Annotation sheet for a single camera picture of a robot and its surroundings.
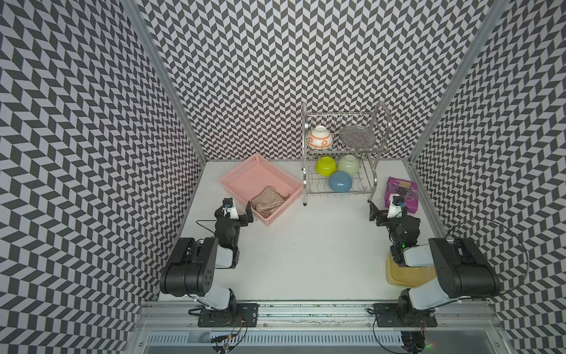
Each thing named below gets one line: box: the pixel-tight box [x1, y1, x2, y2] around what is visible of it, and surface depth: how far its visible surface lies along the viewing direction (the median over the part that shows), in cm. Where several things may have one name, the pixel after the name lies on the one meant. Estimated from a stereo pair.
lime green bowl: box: [315, 156, 337, 177], surface depth 108 cm
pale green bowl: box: [337, 154, 359, 176], surface depth 108 cm
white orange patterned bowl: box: [308, 125, 334, 149], surface depth 86 cm
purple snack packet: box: [384, 177, 419, 214], surface depth 101 cm
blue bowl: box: [327, 170, 354, 194], surface depth 103 cm
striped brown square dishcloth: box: [250, 185, 290, 219], surface depth 100 cm
